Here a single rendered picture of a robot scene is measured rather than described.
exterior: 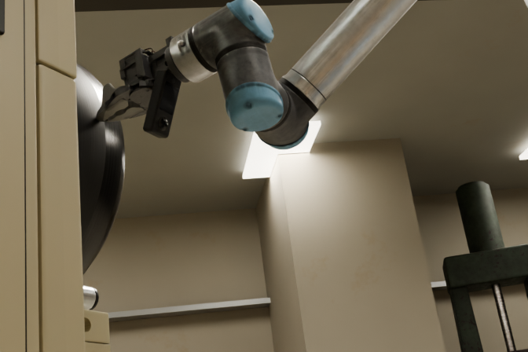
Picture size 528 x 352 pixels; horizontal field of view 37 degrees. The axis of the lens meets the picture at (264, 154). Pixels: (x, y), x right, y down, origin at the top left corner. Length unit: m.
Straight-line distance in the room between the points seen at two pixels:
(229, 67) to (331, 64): 0.20
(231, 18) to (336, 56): 0.20
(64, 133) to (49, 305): 0.16
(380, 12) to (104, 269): 7.91
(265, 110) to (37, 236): 0.66
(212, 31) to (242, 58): 0.08
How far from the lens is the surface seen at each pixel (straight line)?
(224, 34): 1.33
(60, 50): 0.78
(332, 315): 7.36
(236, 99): 1.27
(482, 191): 8.63
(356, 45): 1.42
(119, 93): 1.44
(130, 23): 5.71
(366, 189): 7.82
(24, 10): 0.77
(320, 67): 1.40
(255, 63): 1.30
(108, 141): 1.52
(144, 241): 9.24
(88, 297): 1.55
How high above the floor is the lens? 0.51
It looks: 23 degrees up
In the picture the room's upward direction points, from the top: 8 degrees counter-clockwise
